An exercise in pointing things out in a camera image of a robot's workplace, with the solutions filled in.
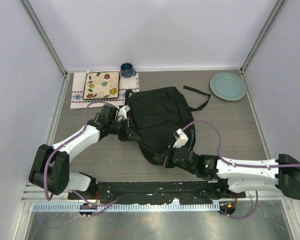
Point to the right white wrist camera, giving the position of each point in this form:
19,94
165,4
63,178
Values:
180,139

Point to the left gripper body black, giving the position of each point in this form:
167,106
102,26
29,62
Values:
123,131

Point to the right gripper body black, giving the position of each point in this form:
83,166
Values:
170,162

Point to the white slotted cable duct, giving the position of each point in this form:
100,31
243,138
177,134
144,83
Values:
175,206

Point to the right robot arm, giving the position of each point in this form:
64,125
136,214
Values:
281,174

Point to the black student backpack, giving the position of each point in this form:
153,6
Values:
156,114

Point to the white embroidered cloth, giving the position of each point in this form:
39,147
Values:
77,101

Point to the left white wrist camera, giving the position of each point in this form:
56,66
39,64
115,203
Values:
123,113

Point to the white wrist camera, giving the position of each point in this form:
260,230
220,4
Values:
180,139
123,113

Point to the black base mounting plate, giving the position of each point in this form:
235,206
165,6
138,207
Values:
157,192

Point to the light teal plate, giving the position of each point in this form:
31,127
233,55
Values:
228,86

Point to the dark blue mug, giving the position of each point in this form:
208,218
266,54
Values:
127,70

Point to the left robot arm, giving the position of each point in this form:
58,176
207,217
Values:
51,166

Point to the floral square trivet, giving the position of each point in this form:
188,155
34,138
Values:
101,85

